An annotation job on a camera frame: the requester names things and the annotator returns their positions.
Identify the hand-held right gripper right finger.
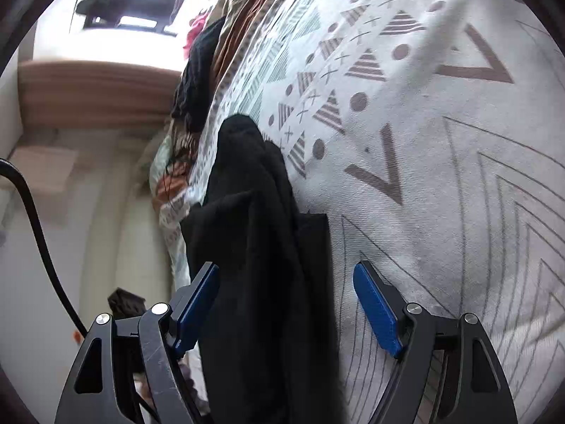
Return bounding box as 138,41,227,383
352,260,518,424

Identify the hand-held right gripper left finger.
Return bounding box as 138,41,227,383
55,261,220,424

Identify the black shirt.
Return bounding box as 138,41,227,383
179,114,349,424

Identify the dark object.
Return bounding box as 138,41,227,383
108,288,147,319

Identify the white padded headboard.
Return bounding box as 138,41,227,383
79,132,186,319

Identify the mint green pillow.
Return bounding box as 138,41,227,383
148,135,195,213

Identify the white patterned blanket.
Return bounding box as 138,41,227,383
159,0,565,424

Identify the black knit sweater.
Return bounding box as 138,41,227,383
171,18,227,133

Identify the pink curtain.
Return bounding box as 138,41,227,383
20,59,184,131

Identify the pink cloth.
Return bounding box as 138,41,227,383
183,9,210,60

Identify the brown duvet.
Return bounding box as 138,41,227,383
209,0,301,111

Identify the black headset cable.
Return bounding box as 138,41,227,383
162,132,197,210

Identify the thick black cable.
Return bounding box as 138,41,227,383
0,157,89,336

